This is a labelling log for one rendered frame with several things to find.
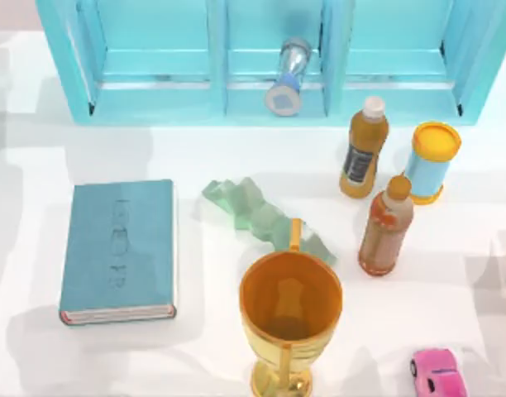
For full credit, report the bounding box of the orange juice bottle white cap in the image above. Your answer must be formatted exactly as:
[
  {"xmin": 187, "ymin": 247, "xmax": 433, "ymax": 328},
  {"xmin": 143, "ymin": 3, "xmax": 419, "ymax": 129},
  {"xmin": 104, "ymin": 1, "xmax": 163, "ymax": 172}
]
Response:
[{"xmin": 338, "ymin": 96, "xmax": 390, "ymax": 199}]

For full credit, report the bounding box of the blue book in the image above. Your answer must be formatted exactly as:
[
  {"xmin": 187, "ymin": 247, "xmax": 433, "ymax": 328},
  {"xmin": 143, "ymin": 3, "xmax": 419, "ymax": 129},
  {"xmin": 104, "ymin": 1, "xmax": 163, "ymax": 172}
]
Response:
[{"xmin": 58, "ymin": 178, "xmax": 178, "ymax": 326}]

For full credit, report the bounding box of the brown tea bottle orange cap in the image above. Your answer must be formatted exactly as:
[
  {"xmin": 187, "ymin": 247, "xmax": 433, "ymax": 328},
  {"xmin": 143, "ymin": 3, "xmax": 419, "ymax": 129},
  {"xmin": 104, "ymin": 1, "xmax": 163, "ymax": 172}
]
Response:
[{"xmin": 357, "ymin": 175, "xmax": 414, "ymax": 277}]

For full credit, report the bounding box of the light blue rack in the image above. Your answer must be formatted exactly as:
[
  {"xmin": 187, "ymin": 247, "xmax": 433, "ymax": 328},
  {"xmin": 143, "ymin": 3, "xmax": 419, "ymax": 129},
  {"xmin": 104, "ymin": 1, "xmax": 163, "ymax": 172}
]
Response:
[{"xmin": 34, "ymin": 0, "xmax": 506, "ymax": 128}]

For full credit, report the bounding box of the blue can yellow lid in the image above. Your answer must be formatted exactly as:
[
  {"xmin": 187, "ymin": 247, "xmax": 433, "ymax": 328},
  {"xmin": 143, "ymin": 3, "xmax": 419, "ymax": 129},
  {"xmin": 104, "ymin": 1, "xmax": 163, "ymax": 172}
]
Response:
[{"xmin": 403, "ymin": 120, "xmax": 462, "ymax": 206}]

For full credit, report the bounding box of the pink toy car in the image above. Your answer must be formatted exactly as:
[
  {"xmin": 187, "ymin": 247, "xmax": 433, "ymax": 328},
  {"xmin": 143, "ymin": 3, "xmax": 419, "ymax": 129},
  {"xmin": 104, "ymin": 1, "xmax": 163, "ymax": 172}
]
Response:
[{"xmin": 409, "ymin": 347, "xmax": 470, "ymax": 397}]

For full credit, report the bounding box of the gold trophy cup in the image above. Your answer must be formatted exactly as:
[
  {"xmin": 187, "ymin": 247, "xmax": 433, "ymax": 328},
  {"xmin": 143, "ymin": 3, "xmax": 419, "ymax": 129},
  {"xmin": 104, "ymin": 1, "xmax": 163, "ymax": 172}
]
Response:
[{"xmin": 238, "ymin": 218, "xmax": 344, "ymax": 397}]

